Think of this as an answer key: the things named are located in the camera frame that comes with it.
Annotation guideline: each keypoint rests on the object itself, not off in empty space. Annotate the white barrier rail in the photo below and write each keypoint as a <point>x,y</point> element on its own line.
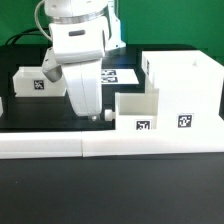
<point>182,141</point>
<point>40,145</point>

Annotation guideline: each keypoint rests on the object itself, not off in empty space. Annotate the white front barrier rail left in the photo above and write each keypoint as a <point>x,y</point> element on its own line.
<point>40,145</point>

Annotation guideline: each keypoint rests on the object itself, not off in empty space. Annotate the white drawer with knob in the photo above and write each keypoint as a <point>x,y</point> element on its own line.
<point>134,111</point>

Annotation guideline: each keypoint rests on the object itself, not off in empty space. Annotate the white drawer cabinet box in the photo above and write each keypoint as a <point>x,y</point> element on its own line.
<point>190,86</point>

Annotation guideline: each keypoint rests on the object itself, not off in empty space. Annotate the white front barrier rail right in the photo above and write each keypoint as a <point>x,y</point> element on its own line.
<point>182,141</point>

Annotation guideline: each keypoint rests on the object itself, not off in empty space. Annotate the white marker tag sheet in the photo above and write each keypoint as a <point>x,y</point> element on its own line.
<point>118,77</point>

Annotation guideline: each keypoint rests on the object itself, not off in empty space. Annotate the white rear drawer box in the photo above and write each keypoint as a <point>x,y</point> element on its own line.
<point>31,82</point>

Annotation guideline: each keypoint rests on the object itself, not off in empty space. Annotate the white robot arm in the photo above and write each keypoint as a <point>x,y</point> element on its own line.
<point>82,33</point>

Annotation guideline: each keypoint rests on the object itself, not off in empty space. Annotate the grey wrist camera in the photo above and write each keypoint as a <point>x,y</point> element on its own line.
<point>50,68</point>

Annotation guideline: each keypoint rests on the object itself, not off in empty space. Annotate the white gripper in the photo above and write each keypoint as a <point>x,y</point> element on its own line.
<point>83,84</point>

